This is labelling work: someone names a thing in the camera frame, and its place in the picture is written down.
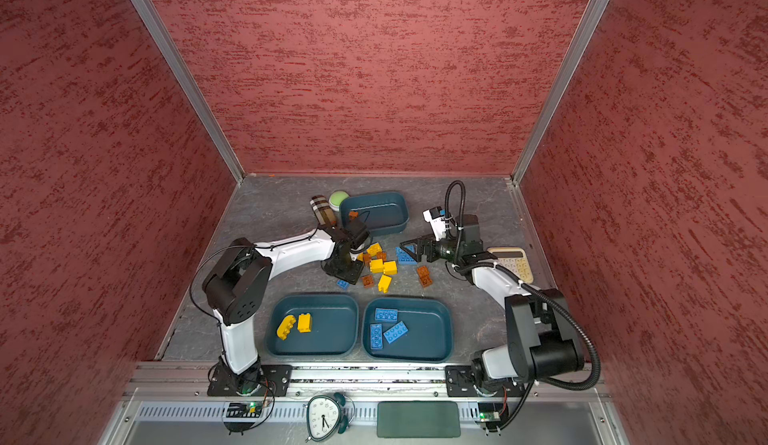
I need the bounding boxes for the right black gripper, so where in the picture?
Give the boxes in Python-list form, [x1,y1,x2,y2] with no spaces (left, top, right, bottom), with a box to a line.
[401,230,464,263]

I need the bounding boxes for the blue brick thin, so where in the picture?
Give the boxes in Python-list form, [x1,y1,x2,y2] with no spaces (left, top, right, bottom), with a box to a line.
[374,308,398,323]

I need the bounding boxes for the yellow brick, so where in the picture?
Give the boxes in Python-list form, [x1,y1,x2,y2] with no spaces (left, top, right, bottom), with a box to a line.
[297,313,312,333]
[382,261,398,276]
[369,259,384,274]
[276,315,297,340]
[366,243,383,256]
[377,274,392,293]

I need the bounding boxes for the blue brick long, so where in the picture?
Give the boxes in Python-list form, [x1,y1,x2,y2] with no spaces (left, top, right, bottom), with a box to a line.
[369,323,383,351]

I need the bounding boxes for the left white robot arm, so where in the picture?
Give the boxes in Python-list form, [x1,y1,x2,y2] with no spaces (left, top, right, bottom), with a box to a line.
[202,219,370,396]

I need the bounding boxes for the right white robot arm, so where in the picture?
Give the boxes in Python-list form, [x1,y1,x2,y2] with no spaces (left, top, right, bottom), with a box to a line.
[400,235,596,393]

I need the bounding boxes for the yellow brick bottom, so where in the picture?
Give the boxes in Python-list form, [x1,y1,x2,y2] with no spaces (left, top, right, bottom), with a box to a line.
[377,274,392,293]

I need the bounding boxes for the back teal bin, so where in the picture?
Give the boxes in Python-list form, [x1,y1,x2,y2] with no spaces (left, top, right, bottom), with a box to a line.
[339,191,410,236]

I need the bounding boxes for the teal bin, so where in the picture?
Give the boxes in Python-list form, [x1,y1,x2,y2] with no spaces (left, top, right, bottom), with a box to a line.
[339,191,410,236]
[264,293,360,357]
[361,297,454,363]

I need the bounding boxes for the green round ball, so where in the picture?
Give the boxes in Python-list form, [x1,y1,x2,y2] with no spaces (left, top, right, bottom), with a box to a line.
[328,190,349,211]

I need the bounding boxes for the front left teal bin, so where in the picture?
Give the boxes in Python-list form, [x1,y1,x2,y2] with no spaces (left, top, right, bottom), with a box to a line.
[264,293,360,357]

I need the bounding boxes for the front right teal bin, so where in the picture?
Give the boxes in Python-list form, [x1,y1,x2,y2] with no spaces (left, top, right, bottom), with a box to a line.
[361,297,454,363]

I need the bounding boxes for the beige calculator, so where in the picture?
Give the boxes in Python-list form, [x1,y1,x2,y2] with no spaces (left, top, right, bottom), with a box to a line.
[488,247,534,284]

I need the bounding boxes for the white analog clock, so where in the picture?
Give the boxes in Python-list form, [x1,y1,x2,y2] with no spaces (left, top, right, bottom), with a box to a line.
[305,392,349,443]

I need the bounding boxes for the dark green pad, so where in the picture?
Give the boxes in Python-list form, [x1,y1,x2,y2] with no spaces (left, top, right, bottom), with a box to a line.
[377,401,461,439]

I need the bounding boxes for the left controller board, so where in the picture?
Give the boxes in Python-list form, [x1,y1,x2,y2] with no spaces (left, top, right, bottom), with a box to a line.
[224,402,263,421]

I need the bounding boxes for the controller board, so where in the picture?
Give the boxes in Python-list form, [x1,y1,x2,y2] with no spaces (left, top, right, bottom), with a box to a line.
[476,402,507,423]
[224,402,263,421]

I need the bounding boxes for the right controller board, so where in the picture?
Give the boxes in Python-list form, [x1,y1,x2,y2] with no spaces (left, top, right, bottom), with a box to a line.
[476,402,507,423]

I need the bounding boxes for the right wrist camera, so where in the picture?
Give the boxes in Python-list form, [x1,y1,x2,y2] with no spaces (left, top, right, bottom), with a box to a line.
[423,206,453,241]

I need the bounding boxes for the right black corrugated cable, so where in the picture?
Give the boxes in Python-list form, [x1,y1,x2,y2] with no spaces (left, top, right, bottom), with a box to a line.
[443,180,602,392]

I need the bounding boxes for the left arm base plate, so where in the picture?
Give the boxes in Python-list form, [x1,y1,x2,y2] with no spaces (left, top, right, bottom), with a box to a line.
[207,361,293,397]

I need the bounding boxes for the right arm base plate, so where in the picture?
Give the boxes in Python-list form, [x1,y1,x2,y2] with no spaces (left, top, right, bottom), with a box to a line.
[444,365,525,398]

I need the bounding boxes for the aluminium front rail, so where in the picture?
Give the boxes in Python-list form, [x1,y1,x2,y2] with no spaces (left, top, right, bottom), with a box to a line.
[124,360,611,402]

